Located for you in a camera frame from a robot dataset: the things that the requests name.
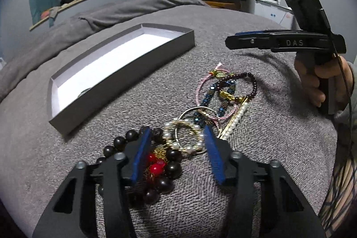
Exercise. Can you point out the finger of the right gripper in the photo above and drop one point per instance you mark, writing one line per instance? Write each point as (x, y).
(253, 39)

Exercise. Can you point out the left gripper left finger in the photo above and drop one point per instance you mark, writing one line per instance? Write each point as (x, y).
(71, 210)

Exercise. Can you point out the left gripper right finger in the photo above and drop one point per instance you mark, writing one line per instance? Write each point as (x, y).
(285, 212)

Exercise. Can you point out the red bead charm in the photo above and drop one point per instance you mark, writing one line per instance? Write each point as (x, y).
(155, 166)

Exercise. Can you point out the silver ring bangle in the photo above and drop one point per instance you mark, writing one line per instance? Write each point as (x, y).
(194, 120)

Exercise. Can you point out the person's right hand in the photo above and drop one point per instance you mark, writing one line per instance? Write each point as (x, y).
(311, 81)

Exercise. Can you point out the white cabinet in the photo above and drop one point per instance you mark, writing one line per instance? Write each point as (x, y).
(272, 10)

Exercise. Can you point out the wooden tv stand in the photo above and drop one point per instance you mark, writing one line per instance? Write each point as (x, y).
(235, 6)

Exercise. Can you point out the grey cardboard box tray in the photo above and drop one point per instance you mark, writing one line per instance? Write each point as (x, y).
(84, 85)

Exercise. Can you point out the grey rolled duvet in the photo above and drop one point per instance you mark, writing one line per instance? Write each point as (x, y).
(76, 29)

